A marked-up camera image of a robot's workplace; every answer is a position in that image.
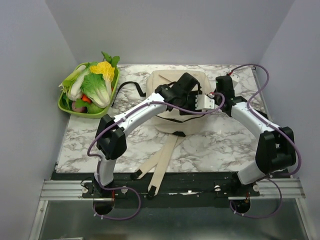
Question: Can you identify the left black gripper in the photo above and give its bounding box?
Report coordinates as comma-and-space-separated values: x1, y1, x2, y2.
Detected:
178, 90, 202, 117

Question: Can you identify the beige canvas student bag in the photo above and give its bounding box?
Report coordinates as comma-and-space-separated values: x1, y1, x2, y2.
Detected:
111, 69, 268, 200

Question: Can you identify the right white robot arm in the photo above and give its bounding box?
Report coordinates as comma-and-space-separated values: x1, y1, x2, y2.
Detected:
215, 75, 296, 196

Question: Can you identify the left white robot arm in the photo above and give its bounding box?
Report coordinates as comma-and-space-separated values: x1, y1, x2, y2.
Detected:
93, 70, 211, 198

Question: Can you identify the yellow toy cabbage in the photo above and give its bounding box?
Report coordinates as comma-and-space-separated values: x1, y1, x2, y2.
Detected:
89, 61, 115, 90

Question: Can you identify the green toy lettuce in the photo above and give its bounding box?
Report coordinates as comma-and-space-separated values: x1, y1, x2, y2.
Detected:
80, 73, 111, 108

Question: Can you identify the orange toy carrot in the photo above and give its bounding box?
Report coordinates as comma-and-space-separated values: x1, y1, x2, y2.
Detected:
81, 94, 92, 104

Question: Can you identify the white toy bok choy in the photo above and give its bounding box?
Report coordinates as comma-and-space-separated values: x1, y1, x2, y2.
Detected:
59, 62, 89, 101

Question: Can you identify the green vegetable basket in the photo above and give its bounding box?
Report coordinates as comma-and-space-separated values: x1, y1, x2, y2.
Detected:
57, 67, 120, 119

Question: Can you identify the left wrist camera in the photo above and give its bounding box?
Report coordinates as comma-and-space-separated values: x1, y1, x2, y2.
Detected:
195, 94, 215, 111

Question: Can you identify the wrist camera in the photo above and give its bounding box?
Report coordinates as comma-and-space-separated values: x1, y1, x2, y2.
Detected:
227, 71, 240, 88
195, 94, 215, 111

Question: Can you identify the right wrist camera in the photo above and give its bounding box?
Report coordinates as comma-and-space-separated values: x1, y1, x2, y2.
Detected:
227, 71, 240, 88

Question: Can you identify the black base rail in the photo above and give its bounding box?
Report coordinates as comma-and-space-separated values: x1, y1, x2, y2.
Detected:
51, 172, 260, 213

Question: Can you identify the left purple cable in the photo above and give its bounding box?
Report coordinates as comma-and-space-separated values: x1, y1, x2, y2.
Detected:
86, 92, 226, 220

